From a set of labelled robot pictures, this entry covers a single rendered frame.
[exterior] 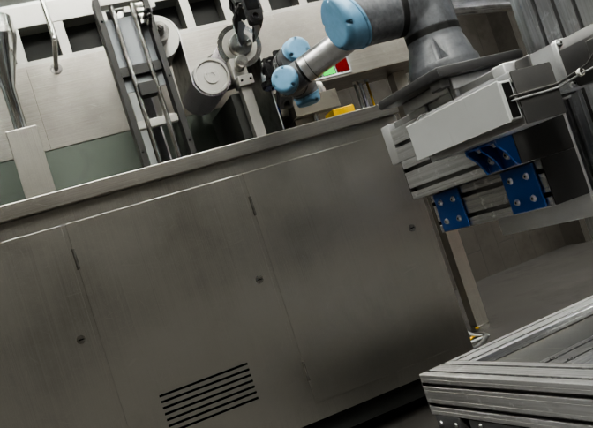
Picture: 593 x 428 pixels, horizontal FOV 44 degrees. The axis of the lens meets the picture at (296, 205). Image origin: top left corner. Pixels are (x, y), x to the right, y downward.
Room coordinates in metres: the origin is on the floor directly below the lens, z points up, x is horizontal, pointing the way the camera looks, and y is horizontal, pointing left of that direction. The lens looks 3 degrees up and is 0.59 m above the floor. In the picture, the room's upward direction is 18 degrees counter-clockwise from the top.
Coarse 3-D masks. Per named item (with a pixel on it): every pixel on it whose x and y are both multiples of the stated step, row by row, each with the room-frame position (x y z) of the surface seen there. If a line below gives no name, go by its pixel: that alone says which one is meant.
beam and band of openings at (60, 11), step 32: (64, 0) 2.52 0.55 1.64; (160, 0) 2.62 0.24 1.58; (192, 0) 2.71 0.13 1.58; (224, 0) 2.70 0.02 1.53; (288, 0) 2.85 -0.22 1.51; (320, 0) 2.82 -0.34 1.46; (32, 32) 2.52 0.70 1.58; (64, 32) 2.51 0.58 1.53; (96, 32) 2.61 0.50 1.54; (32, 64) 2.46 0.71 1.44
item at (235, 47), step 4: (232, 36) 2.32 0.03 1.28; (244, 36) 2.33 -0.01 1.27; (248, 36) 2.33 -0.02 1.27; (232, 40) 2.31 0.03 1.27; (236, 40) 2.32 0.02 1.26; (244, 40) 2.33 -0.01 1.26; (232, 44) 2.31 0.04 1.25; (236, 44) 2.32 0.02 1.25; (240, 44) 2.32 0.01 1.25; (244, 44) 2.33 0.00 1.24; (232, 48) 2.31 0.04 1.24; (236, 48) 2.32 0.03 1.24; (240, 48) 2.32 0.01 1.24; (244, 48) 2.32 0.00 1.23; (248, 48) 2.33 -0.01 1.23; (232, 52) 2.33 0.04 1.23; (236, 52) 2.31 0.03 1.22; (240, 52) 2.32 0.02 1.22; (244, 52) 2.32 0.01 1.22; (248, 52) 2.33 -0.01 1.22
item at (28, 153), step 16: (0, 32) 2.17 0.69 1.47; (0, 48) 2.17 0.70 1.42; (16, 48) 2.23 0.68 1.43; (0, 64) 2.18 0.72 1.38; (0, 80) 2.19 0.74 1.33; (16, 96) 2.21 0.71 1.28; (16, 112) 2.20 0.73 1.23; (16, 128) 2.20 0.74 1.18; (32, 128) 2.18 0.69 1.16; (16, 144) 2.17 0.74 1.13; (32, 144) 2.18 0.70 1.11; (16, 160) 2.16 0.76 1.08; (32, 160) 2.18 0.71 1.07; (32, 176) 2.17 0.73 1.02; (48, 176) 2.19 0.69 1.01; (32, 192) 2.17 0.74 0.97; (48, 192) 2.18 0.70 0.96
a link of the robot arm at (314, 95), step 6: (312, 84) 2.07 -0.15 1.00; (306, 90) 2.04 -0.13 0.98; (312, 90) 2.08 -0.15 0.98; (318, 90) 2.09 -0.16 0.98; (300, 96) 2.05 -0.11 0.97; (306, 96) 2.07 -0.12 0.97; (312, 96) 2.07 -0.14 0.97; (318, 96) 2.09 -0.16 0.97; (300, 102) 2.08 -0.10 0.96; (306, 102) 2.08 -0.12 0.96; (312, 102) 2.10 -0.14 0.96
